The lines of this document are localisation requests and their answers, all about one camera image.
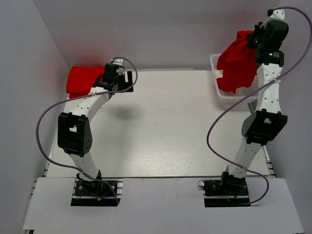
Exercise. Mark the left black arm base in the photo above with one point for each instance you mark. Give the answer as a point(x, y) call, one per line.
point(96, 194)

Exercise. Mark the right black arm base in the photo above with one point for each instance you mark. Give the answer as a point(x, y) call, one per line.
point(228, 191)

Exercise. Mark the folded red t shirt stack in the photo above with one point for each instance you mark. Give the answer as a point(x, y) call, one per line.
point(81, 80)

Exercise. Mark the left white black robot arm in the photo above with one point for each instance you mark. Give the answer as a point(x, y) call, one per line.
point(74, 131)

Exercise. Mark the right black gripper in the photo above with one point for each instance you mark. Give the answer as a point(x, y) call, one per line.
point(257, 29)

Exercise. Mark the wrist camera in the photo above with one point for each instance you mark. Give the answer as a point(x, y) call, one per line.
point(272, 14)
point(117, 61)

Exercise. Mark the white plastic basket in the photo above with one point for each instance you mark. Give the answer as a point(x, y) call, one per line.
point(222, 85)

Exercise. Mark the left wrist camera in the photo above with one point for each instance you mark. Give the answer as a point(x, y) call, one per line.
point(117, 61)

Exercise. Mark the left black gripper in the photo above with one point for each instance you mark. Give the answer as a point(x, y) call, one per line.
point(126, 85)

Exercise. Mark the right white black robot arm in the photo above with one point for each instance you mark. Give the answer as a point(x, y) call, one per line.
point(255, 54)

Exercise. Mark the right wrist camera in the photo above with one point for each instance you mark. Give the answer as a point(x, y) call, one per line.
point(272, 14)

